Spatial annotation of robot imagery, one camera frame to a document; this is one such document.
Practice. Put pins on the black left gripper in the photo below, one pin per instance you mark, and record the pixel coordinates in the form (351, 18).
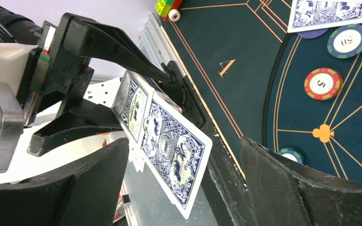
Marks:
(58, 69)

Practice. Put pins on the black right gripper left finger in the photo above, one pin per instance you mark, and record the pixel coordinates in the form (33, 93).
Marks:
(82, 193)

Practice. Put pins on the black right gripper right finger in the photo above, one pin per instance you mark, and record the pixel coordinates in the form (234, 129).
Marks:
(286, 193)

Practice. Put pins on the green blue chip stack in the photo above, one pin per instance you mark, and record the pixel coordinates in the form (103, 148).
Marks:
(291, 154)

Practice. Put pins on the blue playing card deck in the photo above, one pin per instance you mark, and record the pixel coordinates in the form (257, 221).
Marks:
(132, 103)

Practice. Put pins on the blue backed playing card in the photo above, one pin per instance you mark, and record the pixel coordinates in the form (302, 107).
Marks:
(307, 15)
(176, 152)

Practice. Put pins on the orange poker chip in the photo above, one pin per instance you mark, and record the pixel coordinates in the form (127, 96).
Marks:
(323, 84)

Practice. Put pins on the green blue poker chip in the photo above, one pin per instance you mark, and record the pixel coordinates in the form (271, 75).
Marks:
(346, 41)

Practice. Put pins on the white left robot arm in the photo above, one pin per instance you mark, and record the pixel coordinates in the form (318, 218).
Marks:
(16, 43)

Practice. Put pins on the round blue poker mat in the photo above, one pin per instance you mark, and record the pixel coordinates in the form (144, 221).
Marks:
(328, 134)

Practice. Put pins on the green yellow lego bricks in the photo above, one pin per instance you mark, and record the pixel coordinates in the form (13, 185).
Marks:
(169, 9)

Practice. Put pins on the dark green rectangular poker mat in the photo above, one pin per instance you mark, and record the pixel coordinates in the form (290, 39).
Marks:
(228, 48)

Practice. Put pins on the purple small blind button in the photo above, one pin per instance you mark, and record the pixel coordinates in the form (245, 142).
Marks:
(311, 34)

